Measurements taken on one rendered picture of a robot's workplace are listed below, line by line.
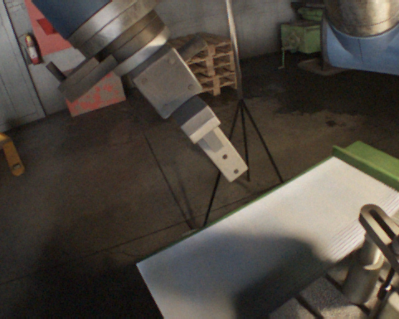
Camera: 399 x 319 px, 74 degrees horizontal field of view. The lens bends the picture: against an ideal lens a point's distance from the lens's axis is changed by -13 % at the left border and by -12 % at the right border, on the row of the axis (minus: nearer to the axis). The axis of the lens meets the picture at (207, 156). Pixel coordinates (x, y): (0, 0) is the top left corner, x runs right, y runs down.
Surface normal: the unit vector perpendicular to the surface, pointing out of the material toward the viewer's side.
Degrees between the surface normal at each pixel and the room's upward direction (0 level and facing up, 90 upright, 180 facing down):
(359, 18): 131
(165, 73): 88
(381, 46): 126
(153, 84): 88
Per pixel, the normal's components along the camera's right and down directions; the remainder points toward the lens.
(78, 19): -0.14, 0.69
